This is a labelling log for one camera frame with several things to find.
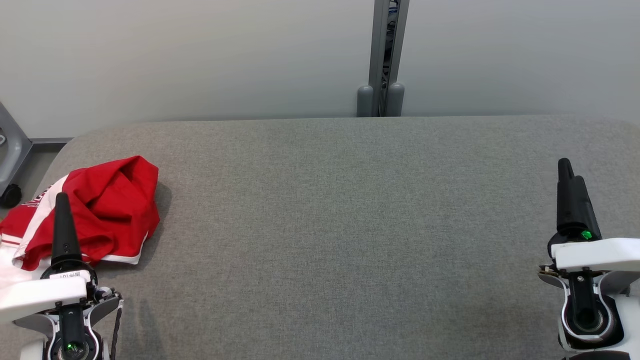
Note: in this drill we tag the grey cart leg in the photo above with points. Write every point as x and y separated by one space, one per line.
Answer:
17 150

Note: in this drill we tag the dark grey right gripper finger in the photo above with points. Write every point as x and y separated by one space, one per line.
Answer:
582 210
564 200

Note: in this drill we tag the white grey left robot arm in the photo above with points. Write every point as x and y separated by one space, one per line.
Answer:
75 325

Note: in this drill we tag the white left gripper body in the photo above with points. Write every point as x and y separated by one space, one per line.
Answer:
40 295

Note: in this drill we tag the grey round post cap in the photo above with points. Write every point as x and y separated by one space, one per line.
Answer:
395 100
365 102

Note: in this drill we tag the grey metal partition post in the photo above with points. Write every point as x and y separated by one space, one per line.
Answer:
378 50

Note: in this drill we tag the red white shorts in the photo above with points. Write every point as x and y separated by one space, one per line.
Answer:
115 200

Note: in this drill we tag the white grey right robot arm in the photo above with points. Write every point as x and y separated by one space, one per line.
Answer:
582 305

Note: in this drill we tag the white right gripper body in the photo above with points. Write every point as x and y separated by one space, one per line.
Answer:
600 255

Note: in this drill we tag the black caster wheel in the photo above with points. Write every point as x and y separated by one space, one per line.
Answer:
10 196

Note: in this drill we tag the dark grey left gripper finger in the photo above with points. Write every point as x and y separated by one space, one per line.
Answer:
65 235

